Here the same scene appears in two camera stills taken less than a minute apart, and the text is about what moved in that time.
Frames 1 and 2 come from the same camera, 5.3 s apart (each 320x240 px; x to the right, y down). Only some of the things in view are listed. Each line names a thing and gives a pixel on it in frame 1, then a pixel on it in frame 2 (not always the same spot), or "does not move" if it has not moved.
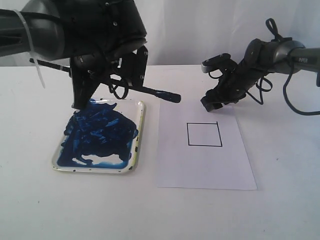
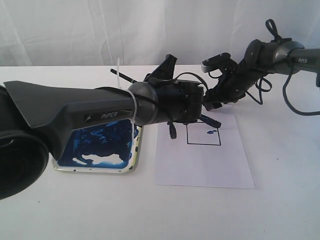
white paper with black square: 199,149 does not move
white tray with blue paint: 105,137 does not move
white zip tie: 32,43 to 119,83
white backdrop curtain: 188,32 does not move
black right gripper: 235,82 does not move
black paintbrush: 169,97 to 204,118
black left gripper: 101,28 to 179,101
